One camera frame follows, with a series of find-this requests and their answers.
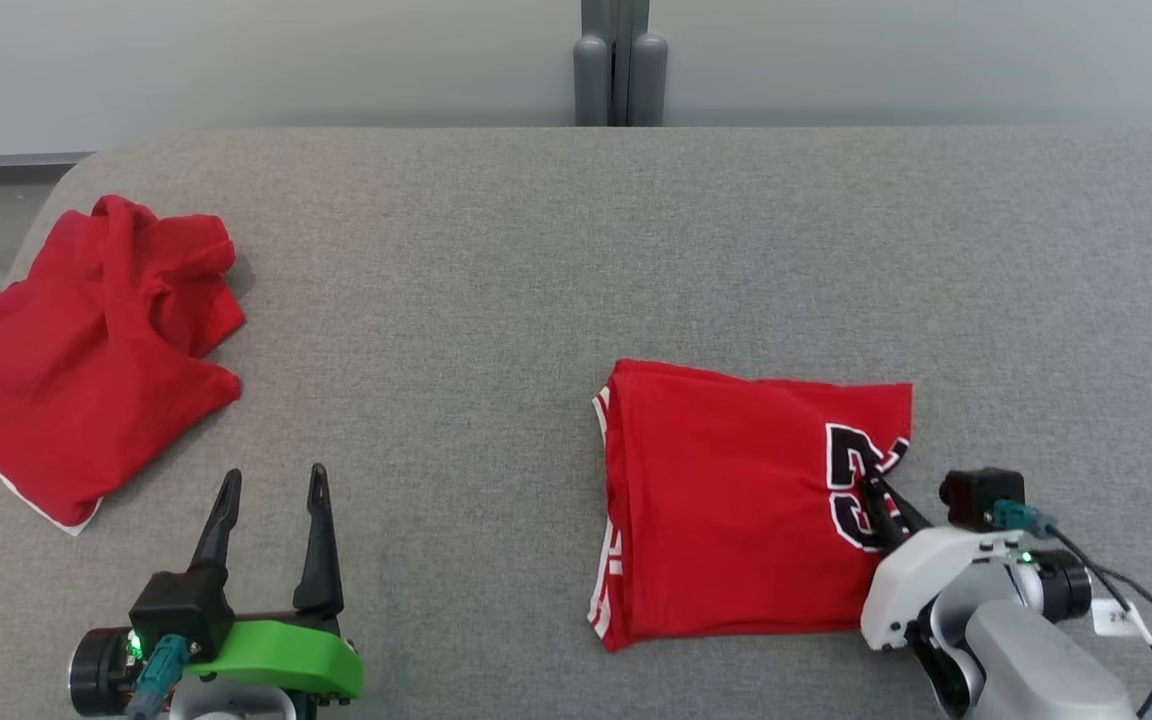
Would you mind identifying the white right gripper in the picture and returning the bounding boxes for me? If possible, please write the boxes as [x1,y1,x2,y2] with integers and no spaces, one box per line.
[860,477,1038,654]

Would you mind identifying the teal left camera cable connector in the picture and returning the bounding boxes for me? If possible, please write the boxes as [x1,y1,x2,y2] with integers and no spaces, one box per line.
[126,635,192,720]

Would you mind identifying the red shorts with white lining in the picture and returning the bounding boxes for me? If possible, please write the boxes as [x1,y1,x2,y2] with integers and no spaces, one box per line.
[0,195,246,537]

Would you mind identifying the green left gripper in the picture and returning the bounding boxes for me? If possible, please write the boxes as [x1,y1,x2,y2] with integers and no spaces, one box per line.
[186,463,365,702]

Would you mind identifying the red jersey with white trim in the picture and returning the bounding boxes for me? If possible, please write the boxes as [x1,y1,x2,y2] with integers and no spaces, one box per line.
[588,359,914,653]

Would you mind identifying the grey partition base rail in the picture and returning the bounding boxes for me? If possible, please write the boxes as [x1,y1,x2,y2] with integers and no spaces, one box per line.
[0,152,95,173]

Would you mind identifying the grey double partition post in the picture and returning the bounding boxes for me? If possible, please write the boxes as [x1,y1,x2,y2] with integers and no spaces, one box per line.
[573,0,669,128]

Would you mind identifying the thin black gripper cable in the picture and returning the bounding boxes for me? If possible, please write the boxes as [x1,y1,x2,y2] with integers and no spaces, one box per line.
[1041,525,1152,720]

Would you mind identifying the white cable label tag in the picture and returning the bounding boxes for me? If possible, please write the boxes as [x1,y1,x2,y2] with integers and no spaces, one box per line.
[1091,600,1152,646]

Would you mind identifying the teal camera cable connector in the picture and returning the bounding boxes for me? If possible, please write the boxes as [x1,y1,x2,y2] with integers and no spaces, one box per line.
[126,635,192,720]
[991,500,1059,541]

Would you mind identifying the teal right camera cable connector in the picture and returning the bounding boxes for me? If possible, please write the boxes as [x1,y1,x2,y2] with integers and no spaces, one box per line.
[991,500,1059,541]

